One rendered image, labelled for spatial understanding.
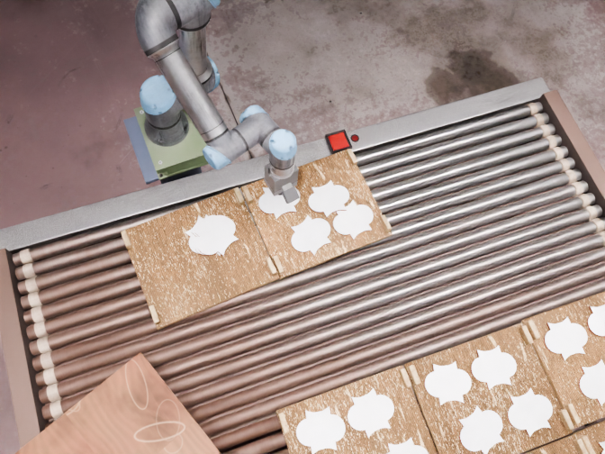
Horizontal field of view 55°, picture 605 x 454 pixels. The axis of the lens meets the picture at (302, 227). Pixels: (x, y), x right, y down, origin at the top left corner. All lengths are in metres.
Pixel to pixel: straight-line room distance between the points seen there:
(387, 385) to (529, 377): 0.45
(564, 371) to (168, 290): 1.27
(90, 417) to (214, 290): 0.51
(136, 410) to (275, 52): 2.31
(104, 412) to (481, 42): 2.93
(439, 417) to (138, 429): 0.87
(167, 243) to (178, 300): 0.19
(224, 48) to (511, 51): 1.68
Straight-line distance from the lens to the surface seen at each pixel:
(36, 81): 3.57
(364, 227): 1.97
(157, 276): 1.92
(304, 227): 1.94
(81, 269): 2.00
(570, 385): 2.06
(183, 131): 2.07
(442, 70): 3.58
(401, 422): 1.86
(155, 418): 1.74
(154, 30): 1.59
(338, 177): 2.04
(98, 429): 1.77
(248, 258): 1.91
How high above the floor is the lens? 2.75
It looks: 68 degrees down
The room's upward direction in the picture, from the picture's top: 10 degrees clockwise
